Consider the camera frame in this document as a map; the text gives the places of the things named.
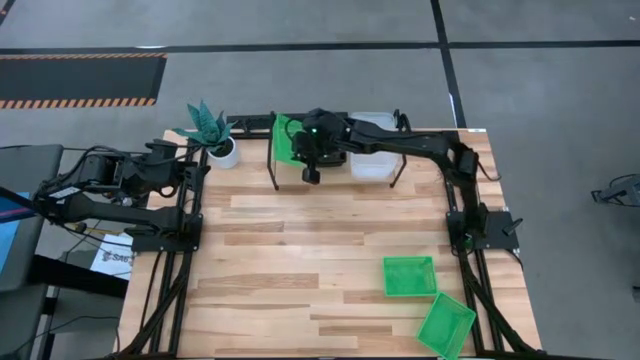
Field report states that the black hazard-striped floor mat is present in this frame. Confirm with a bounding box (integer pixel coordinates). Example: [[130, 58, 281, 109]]
[[0, 52, 168, 110]]

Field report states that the snake plant in white pot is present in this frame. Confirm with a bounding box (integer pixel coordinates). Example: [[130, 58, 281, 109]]
[[172, 98, 241, 170]]

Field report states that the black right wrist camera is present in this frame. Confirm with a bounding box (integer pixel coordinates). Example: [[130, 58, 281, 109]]
[[300, 166, 323, 187]]

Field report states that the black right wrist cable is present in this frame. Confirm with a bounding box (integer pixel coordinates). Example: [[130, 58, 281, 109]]
[[283, 117, 301, 144]]

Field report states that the blue screen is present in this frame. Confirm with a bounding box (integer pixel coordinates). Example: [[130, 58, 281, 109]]
[[0, 191, 31, 275]]

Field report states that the black aluminium table frame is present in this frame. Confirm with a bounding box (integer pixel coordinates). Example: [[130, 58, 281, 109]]
[[112, 112, 546, 360]]

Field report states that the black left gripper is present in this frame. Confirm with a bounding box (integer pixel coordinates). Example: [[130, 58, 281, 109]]
[[142, 141, 211, 196]]

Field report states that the black floor stand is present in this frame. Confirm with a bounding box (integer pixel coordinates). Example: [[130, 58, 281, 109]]
[[590, 173, 640, 207]]

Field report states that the grey side desk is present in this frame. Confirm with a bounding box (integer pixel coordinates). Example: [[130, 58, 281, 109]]
[[0, 143, 65, 294]]

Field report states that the green mesh plastic basket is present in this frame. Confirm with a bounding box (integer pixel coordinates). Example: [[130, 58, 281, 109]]
[[382, 255, 440, 299], [272, 113, 307, 169], [416, 292, 477, 360]]

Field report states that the white printed paper sheet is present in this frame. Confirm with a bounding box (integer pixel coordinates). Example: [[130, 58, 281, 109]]
[[89, 232, 136, 281]]

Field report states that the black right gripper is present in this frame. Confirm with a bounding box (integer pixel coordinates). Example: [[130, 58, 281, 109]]
[[290, 107, 351, 169]]

